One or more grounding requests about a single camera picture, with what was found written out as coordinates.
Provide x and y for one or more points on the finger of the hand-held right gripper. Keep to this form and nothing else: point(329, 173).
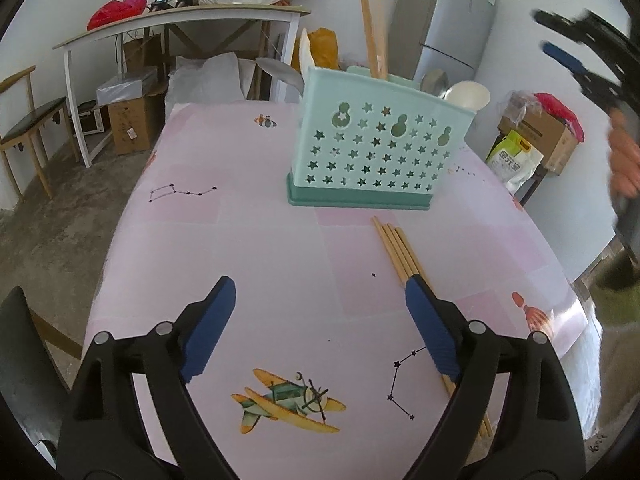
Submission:
point(600, 35)
point(562, 55)

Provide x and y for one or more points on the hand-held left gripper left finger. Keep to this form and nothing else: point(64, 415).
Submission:
point(210, 330)

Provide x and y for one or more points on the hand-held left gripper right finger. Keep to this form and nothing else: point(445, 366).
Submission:
point(432, 330)

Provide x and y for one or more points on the tan wooden chopstick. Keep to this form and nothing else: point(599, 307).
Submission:
point(404, 255)
point(369, 30)
point(397, 255)
point(390, 255)
point(381, 45)
point(411, 255)

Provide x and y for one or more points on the white plastic rice spoon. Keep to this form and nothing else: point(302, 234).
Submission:
point(467, 95)

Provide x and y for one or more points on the large metal spoon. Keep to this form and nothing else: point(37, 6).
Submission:
point(434, 82)

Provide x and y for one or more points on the mint green utensil holder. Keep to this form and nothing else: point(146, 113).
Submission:
point(380, 160)

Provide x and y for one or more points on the small white spoon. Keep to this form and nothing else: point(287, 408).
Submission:
point(305, 55)

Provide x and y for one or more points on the small metal spoon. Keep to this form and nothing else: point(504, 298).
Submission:
point(280, 71)

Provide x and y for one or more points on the person's right hand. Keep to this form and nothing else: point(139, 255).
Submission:
point(626, 155)

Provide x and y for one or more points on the red plastic bag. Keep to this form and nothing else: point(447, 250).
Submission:
point(117, 10)
point(557, 105)

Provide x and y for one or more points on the clear plastic wrap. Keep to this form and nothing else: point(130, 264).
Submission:
point(517, 102)

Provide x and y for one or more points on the pink printed tablecloth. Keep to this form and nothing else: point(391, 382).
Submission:
point(250, 260)

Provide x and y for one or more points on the large cardboard box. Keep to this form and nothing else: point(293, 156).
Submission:
point(550, 137)

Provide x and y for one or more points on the white green rice bag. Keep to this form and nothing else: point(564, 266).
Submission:
point(515, 160)

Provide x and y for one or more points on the silver refrigerator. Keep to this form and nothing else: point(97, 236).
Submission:
point(450, 20)

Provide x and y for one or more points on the small cardboard box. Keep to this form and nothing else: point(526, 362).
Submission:
point(135, 125)

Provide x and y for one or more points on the yellow plastic bag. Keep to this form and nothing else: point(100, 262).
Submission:
point(324, 47)

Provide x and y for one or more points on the metal carrying case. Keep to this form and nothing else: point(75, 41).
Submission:
point(92, 119)

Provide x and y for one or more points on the large white sack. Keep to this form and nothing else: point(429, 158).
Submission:
point(210, 80)

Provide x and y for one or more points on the foil covered foam box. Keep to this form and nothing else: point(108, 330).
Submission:
point(125, 85)

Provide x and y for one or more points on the wooden chair dark seat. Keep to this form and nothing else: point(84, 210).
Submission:
point(30, 120)

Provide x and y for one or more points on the white side table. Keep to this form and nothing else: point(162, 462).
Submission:
point(175, 17)

